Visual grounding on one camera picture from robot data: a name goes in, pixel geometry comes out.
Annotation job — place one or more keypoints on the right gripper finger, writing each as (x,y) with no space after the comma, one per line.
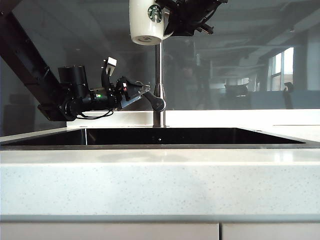
(170,27)
(165,4)

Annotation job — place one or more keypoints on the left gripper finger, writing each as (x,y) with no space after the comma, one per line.
(131,101)
(138,87)

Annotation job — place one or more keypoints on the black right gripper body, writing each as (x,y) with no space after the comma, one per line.
(190,17)

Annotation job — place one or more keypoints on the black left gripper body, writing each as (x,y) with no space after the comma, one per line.
(120,96)

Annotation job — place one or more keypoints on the white Starbucks ceramic mug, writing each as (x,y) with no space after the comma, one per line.
(142,22)

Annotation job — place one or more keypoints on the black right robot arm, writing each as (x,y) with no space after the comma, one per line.
(220,1)

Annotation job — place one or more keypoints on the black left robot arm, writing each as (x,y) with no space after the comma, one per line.
(30,67)

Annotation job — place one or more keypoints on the steel gooseneck kitchen faucet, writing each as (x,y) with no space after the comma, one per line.
(158,65)

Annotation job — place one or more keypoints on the black steel sink basin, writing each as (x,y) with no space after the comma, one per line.
(175,136)

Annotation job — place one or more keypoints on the light grey cabinet door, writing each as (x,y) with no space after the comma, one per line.
(270,232)
(100,232)

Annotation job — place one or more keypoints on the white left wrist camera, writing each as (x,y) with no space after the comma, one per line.
(111,62)

